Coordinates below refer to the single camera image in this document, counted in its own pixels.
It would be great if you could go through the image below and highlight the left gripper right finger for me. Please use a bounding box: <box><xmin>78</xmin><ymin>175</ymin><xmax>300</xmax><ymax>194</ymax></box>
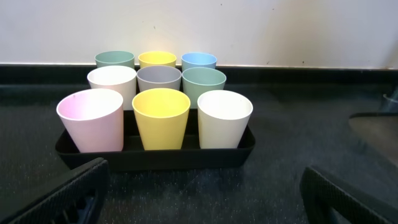
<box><xmin>300</xmin><ymin>166</ymin><xmax>398</xmax><ymax>224</ymax></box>

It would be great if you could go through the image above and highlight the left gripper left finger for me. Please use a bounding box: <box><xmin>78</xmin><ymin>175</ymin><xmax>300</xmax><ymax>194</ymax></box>
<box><xmin>0</xmin><ymin>157</ymin><xmax>111</xmax><ymax>224</ymax></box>

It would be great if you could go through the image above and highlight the pink cup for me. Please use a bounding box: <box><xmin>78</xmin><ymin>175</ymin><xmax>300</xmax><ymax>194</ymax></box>
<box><xmin>56</xmin><ymin>88</ymin><xmax>124</xmax><ymax>154</ymax></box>

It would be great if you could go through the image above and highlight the white cup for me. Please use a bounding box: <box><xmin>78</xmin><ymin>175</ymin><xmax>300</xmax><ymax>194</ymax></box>
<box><xmin>86</xmin><ymin>65</ymin><xmax>137</xmax><ymax>111</ymax></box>
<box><xmin>197</xmin><ymin>90</ymin><xmax>254</xmax><ymax>149</ymax></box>

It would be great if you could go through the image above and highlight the steel sink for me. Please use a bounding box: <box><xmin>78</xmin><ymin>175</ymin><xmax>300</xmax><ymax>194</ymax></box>
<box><xmin>348</xmin><ymin>111</ymin><xmax>398</xmax><ymax>167</ymax></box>

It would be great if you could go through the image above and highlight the black tray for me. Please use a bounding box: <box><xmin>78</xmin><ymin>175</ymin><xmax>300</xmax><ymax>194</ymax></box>
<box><xmin>55</xmin><ymin>107</ymin><xmax>256</xmax><ymax>171</ymax></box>

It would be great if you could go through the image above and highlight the steel tap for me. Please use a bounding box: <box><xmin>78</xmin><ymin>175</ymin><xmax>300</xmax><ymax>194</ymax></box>
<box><xmin>381</xmin><ymin>86</ymin><xmax>398</xmax><ymax>113</ymax></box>

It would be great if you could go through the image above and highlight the yellow cup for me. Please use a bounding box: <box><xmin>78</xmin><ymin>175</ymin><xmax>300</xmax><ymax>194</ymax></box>
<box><xmin>131</xmin><ymin>88</ymin><xmax>192</xmax><ymax>151</ymax></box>
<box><xmin>137</xmin><ymin>50</ymin><xmax>177</xmax><ymax>69</ymax></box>

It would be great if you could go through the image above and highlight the green cup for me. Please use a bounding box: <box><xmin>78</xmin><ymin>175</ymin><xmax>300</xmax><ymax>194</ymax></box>
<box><xmin>182</xmin><ymin>67</ymin><xmax>227</xmax><ymax>109</ymax></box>
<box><xmin>94</xmin><ymin>50</ymin><xmax>136</xmax><ymax>69</ymax></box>

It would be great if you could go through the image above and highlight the grey cup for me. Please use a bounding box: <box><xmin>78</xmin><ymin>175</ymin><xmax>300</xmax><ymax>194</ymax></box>
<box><xmin>136</xmin><ymin>65</ymin><xmax>183</xmax><ymax>93</ymax></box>

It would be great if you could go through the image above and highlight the blue cup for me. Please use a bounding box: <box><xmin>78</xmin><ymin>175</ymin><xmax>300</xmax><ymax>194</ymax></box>
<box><xmin>181</xmin><ymin>52</ymin><xmax>218</xmax><ymax>72</ymax></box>

